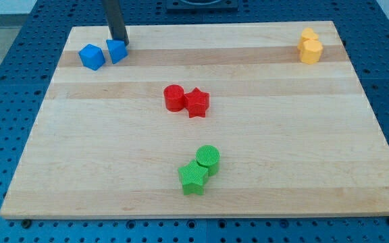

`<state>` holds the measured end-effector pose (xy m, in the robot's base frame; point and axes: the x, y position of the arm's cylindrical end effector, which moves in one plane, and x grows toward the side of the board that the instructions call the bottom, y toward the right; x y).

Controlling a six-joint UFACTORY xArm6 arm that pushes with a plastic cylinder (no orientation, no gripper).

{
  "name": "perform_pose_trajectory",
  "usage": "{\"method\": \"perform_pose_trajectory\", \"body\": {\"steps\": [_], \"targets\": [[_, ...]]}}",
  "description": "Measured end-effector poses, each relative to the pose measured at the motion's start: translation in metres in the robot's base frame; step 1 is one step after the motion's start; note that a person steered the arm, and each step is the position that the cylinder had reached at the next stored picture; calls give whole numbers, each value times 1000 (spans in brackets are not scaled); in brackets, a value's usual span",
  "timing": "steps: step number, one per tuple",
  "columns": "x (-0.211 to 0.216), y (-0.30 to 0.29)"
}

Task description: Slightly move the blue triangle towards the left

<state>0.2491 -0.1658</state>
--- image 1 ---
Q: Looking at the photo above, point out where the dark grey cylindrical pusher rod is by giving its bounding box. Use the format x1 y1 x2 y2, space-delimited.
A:
102 0 130 46

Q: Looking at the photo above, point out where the blue triangle block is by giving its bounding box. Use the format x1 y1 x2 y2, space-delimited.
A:
106 39 128 64

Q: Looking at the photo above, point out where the blue cube block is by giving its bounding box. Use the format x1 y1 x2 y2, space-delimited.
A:
78 44 105 71

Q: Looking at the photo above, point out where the red cylinder block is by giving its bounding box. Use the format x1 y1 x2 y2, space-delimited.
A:
163 84 185 112

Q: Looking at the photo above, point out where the red star block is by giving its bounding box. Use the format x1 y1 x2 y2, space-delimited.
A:
184 87 210 118

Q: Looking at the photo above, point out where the green cylinder block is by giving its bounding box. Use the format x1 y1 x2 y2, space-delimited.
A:
195 144 220 176

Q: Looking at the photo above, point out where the light wooden board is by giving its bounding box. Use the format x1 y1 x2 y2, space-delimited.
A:
0 21 389 219

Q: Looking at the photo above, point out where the green star block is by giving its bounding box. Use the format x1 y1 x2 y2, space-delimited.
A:
178 160 209 195

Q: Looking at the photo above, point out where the yellow heart block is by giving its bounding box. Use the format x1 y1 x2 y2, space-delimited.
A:
297 28 319 50

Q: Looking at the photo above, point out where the yellow hexagon block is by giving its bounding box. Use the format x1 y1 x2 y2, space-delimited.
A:
299 39 323 64

